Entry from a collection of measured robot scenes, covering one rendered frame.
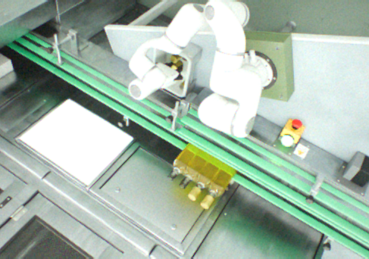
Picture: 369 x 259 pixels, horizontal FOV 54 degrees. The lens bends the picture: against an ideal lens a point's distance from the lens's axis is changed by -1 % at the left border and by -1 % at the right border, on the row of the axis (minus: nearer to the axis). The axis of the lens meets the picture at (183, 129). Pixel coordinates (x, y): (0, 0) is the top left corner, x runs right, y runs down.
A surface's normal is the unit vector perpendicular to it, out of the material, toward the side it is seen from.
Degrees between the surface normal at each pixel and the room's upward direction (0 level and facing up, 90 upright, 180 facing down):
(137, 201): 91
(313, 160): 90
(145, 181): 90
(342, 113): 0
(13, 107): 90
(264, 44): 3
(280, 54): 3
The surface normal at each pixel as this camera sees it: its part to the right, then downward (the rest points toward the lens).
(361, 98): -0.53, 0.61
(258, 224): 0.11, -0.62
